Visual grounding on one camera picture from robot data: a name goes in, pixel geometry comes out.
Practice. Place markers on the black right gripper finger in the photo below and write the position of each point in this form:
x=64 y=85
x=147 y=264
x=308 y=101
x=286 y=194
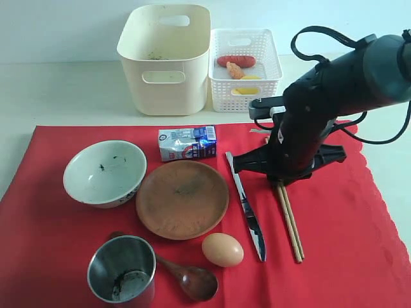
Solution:
x=328 y=154
x=256 y=160

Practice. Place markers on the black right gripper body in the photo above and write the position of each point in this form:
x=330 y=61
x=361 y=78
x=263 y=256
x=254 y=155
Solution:
x=294 y=143

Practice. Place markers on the yellow lemon piece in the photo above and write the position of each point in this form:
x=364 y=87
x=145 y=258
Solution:
x=248 y=90

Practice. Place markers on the orange fried chicken piece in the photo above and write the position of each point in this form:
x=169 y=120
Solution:
x=234 y=71

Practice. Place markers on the red sausage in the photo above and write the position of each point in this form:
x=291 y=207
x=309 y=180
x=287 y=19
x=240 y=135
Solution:
x=242 y=61

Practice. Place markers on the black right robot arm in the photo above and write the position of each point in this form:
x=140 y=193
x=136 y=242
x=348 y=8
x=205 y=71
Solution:
x=374 y=74

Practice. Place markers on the silver table knife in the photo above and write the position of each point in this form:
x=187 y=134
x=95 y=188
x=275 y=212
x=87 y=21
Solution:
x=251 y=219

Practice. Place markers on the white perforated plastic basket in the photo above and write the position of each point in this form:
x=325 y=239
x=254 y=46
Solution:
x=258 y=43

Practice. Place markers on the blue white milk carton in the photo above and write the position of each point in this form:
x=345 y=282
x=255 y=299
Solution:
x=187 y=143

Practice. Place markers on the brown wooden plate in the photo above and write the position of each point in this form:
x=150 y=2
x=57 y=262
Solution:
x=182 y=200

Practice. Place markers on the brown egg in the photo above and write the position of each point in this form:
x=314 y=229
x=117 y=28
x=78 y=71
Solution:
x=222 y=250

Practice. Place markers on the dark wooden spoon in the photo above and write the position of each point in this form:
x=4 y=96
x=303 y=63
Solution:
x=189 y=279

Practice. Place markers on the cream plastic bin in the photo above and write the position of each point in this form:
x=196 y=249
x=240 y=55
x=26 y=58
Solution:
x=164 y=51

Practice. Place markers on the white ceramic bowl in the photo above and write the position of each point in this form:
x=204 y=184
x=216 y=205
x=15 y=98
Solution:
x=106 y=174

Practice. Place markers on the red table cloth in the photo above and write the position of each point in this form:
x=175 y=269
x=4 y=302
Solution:
x=353 y=254

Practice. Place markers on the stainless steel cup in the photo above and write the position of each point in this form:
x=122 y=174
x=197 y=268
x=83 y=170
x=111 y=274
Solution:
x=100 y=282

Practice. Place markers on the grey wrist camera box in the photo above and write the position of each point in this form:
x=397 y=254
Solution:
x=265 y=108

